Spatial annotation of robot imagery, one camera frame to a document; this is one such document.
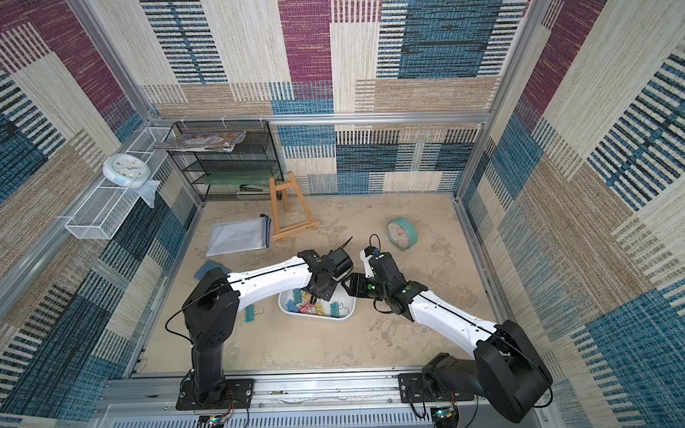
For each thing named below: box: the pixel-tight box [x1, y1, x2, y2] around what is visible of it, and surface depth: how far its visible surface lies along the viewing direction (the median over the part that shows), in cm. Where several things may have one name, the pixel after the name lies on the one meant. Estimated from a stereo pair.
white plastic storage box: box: [278, 286, 357, 321], surface depth 89 cm
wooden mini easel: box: [269, 171, 321, 240], surface depth 107 cm
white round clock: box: [101, 153, 151, 188], surface depth 76 cm
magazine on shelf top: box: [153, 131, 247, 152], surface depth 89 cm
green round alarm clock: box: [387, 216, 419, 251], surface depth 101 cm
